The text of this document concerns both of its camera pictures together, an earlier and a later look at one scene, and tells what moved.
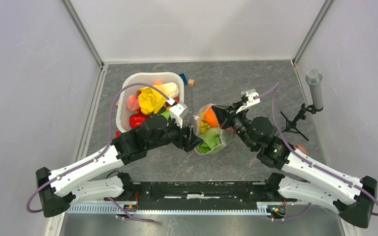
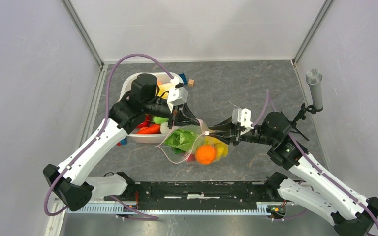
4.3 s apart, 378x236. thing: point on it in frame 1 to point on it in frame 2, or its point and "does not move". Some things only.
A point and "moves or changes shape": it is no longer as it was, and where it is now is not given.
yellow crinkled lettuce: x=150 y=101 moves or changes shape
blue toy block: x=184 y=78 does not move
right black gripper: x=222 y=113 to x=234 y=134
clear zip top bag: x=213 y=136 moves or changes shape
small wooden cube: x=191 y=83 does not move
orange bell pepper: x=210 y=117 to x=205 y=154
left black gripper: x=188 y=143 to x=184 y=117
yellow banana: x=202 y=126 to x=221 y=148
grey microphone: x=314 y=77 does not move
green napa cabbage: x=211 y=138 moves or changes shape
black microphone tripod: x=291 y=126 does not move
